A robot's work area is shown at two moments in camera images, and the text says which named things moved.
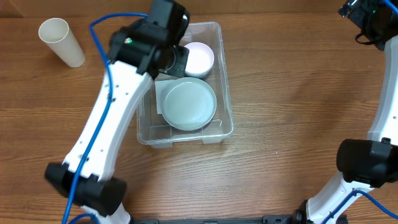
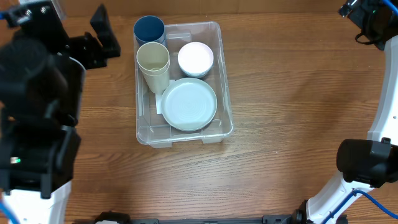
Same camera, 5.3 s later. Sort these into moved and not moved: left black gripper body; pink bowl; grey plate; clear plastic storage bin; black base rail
Moved: left black gripper body
Not moved: black base rail; grey plate; pink bowl; clear plastic storage bin
